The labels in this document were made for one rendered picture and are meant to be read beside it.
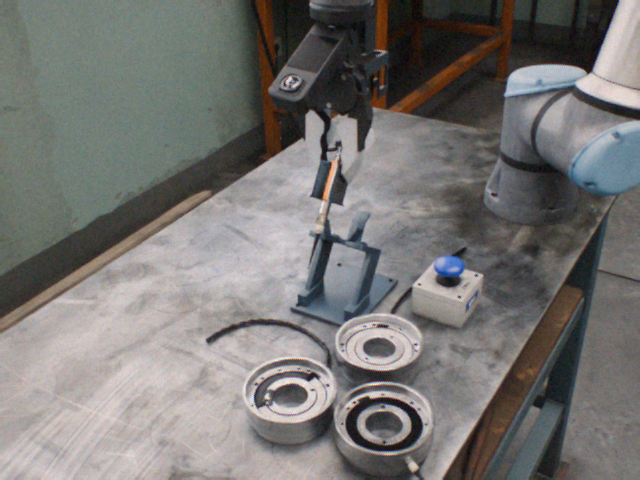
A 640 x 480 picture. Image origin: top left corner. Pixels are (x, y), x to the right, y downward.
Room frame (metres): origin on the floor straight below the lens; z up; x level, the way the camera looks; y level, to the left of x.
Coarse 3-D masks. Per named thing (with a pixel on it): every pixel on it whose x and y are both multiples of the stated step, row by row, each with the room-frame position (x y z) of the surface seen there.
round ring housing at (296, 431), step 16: (256, 368) 0.65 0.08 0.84; (272, 368) 0.66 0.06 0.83; (288, 368) 0.66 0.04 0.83; (304, 368) 0.66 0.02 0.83; (320, 368) 0.65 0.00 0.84; (272, 384) 0.63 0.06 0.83; (288, 384) 0.63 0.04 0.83; (304, 384) 0.63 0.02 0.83; (336, 384) 0.61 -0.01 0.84; (288, 400) 0.63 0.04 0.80; (304, 400) 0.63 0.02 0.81; (336, 400) 0.60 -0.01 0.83; (256, 416) 0.57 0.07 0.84; (320, 416) 0.57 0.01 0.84; (272, 432) 0.56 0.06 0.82; (288, 432) 0.56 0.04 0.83; (304, 432) 0.56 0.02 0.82; (320, 432) 0.58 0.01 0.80
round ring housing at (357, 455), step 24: (384, 384) 0.61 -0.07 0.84; (336, 408) 0.58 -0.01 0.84; (384, 408) 0.59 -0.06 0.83; (432, 408) 0.57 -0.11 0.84; (336, 432) 0.55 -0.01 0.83; (360, 432) 0.55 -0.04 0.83; (408, 432) 0.55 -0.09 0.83; (432, 432) 0.54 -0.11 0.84; (360, 456) 0.52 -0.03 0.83; (384, 456) 0.51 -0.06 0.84; (408, 456) 0.52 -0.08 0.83
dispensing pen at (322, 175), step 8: (336, 144) 0.83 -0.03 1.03; (336, 152) 0.83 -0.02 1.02; (336, 160) 0.82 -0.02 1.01; (320, 168) 0.81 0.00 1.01; (328, 168) 0.81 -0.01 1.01; (320, 176) 0.80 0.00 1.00; (328, 176) 0.80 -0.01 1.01; (320, 184) 0.80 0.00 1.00; (312, 192) 0.80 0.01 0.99; (320, 192) 0.79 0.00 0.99; (320, 208) 0.79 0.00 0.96; (328, 208) 0.79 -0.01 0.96; (320, 216) 0.79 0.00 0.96; (320, 224) 0.78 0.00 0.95; (320, 232) 0.78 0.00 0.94; (312, 248) 0.77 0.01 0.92; (312, 256) 0.77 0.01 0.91
